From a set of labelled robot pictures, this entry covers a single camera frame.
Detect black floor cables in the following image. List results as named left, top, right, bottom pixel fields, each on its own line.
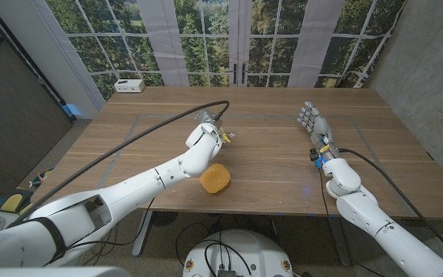
left=65, top=198, right=157, bottom=267

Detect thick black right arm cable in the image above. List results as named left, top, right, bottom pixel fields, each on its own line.
left=338, top=147, right=443, bottom=265

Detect blue object on floor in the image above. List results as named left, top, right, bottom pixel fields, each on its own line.
left=60, top=102, right=81, bottom=117

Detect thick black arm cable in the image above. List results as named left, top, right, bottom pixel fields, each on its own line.
left=12, top=100, right=231, bottom=229
left=338, top=147, right=443, bottom=265

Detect orange bumpy ball toy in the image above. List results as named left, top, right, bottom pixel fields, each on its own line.
left=199, top=162, right=232, bottom=195

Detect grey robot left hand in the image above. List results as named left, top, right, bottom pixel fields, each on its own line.
left=195, top=110, right=236, bottom=145

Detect printed window forest backdrop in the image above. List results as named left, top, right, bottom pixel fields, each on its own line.
left=44, top=0, right=408, bottom=102

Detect yellow and black floor object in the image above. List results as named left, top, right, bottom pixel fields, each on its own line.
left=0, top=189, right=35, bottom=215

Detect colourful wire bundle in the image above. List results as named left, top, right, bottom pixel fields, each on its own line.
left=28, top=166, right=55, bottom=190

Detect white table leg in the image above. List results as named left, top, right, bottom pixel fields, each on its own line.
left=131, top=210, right=155, bottom=258

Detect dark perforated partition panel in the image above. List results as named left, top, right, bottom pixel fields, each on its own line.
left=0, top=0, right=73, bottom=195

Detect black round table foot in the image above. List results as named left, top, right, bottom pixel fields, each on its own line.
left=149, top=210, right=180, bottom=228

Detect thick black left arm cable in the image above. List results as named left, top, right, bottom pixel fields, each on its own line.
left=12, top=100, right=231, bottom=229

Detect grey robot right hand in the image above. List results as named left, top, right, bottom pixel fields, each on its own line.
left=297, top=100, right=341, bottom=162

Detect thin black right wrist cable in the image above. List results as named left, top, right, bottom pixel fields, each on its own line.
left=318, top=168, right=388, bottom=277

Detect white robot torso base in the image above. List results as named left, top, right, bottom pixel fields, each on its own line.
left=182, top=229, right=295, bottom=277

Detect white power strip box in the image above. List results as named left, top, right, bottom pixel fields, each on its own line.
left=113, top=78, right=146, bottom=94

